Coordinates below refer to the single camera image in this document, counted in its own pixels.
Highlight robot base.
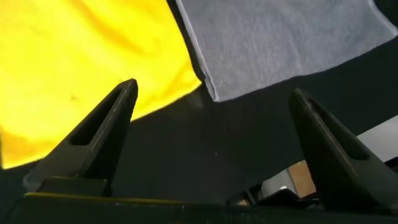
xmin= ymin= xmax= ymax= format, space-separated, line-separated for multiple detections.
xmin=228 ymin=167 xmax=318 ymax=208

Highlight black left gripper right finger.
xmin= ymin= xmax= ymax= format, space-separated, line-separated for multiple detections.
xmin=287 ymin=88 xmax=398 ymax=215

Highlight grey towel with orange marks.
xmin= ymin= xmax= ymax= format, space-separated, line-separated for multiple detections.
xmin=175 ymin=0 xmax=398 ymax=103

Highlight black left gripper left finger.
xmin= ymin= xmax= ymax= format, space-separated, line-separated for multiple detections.
xmin=23 ymin=78 xmax=139 ymax=197

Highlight clear tape marker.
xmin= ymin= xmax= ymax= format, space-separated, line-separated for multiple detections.
xmin=186 ymin=91 xmax=205 ymax=110

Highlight yellow towel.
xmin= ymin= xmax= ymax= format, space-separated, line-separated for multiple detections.
xmin=0 ymin=0 xmax=203 ymax=170

